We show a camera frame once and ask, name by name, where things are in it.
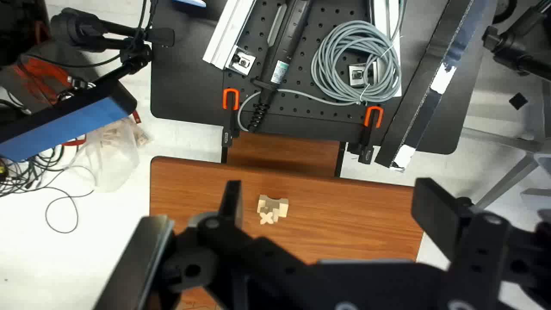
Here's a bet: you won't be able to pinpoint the black metal bar white labels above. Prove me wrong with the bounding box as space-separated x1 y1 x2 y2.
376 0 479 173

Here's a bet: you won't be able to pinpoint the stepped wooden block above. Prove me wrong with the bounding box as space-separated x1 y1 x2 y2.
257 195 292 228

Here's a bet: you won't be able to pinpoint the silver aluminium extrusion rail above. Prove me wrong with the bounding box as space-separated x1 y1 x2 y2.
202 0 261 78

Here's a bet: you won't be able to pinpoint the thin black floor cables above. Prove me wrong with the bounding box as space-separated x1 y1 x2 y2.
0 144 97 237

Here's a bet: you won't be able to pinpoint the orange black bar clamp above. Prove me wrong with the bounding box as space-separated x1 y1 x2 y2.
221 87 243 149
350 106 386 168

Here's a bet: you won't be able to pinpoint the black equipment case blue side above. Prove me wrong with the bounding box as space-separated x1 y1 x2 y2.
0 80 140 164

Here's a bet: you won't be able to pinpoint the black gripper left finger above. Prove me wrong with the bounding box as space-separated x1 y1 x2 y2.
94 180 312 310

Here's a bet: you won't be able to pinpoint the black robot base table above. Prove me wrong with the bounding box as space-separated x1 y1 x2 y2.
150 0 486 157

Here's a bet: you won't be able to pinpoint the small black floor square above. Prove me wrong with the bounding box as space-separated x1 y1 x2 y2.
509 92 529 113

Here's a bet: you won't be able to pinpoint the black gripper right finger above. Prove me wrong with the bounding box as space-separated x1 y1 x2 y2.
412 178 551 310

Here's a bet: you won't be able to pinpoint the grey metal frame leg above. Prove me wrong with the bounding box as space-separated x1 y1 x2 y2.
459 126 551 212

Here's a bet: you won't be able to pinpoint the black cylindrical tool silver label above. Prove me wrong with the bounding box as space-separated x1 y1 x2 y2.
249 0 316 138

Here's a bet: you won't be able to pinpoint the black tripod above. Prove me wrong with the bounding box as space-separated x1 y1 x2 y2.
49 6 178 87

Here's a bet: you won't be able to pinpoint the clear plastic bag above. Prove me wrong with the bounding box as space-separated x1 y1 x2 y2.
78 116 152 195

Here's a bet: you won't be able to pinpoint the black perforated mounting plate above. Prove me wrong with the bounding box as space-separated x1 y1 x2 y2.
223 0 407 144

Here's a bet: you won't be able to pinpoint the cross-shaped wooden block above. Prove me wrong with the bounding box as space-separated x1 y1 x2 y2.
259 209 278 228

